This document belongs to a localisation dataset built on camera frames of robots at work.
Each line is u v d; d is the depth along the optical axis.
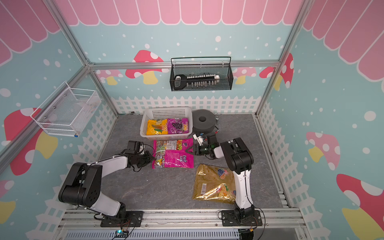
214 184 0.81
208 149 0.89
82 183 0.46
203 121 1.09
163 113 1.13
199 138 0.94
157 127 1.03
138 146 0.80
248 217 0.68
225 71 0.95
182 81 0.90
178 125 1.03
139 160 0.83
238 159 0.56
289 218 0.76
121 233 0.73
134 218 0.75
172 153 0.94
